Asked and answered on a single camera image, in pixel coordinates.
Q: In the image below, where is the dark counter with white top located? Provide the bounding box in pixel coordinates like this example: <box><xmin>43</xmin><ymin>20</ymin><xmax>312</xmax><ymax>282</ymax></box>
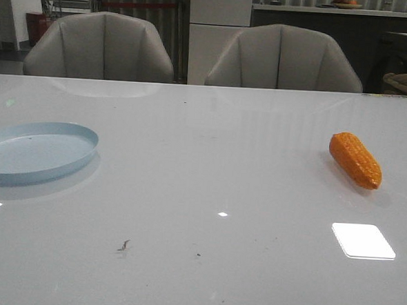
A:
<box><xmin>251</xmin><ymin>4</ymin><xmax>407</xmax><ymax>93</ymax></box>

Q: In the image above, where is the left beige leather chair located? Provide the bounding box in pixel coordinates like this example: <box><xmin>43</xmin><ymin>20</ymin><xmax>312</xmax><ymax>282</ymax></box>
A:
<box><xmin>23</xmin><ymin>12</ymin><xmax>174</xmax><ymax>83</ymax></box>

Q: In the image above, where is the right beige leather chair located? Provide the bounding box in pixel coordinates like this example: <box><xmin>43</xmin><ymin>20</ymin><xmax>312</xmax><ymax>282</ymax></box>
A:
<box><xmin>204</xmin><ymin>24</ymin><xmax>363</xmax><ymax>93</ymax></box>

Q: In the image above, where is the red bin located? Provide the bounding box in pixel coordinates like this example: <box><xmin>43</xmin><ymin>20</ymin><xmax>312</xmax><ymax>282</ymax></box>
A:
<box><xmin>26</xmin><ymin>12</ymin><xmax>53</xmax><ymax>46</ymax></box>

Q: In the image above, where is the fruit bowl on counter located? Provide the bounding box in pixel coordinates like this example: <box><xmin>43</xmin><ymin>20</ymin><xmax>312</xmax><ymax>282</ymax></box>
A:
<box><xmin>331</xmin><ymin>0</ymin><xmax>362</xmax><ymax>10</ymax></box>

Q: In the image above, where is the light blue round plate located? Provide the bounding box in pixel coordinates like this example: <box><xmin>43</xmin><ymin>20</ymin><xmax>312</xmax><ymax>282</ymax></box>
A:
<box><xmin>0</xmin><ymin>121</ymin><xmax>99</xmax><ymax>186</ymax></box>

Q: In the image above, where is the beige leather chair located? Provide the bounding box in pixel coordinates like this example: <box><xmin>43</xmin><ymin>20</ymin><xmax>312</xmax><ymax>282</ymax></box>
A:
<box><xmin>204</xmin><ymin>24</ymin><xmax>363</xmax><ymax>93</ymax></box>
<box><xmin>23</xmin><ymin>12</ymin><xmax>174</xmax><ymax>83</ymax></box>

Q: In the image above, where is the white drawer cabinet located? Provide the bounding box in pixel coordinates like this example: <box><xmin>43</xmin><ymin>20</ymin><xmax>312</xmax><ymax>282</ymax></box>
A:
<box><xmin>187</xmin><ymin>0</ymin><xmax>252</xmax><ymax>85</ymax></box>

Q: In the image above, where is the orange toy corn cob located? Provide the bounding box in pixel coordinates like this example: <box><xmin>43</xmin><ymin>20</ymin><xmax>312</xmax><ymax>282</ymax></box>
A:
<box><xmin>329</xmin><ymin>132</ymin><xmax>382</xmax><ymax>190</ymax></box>

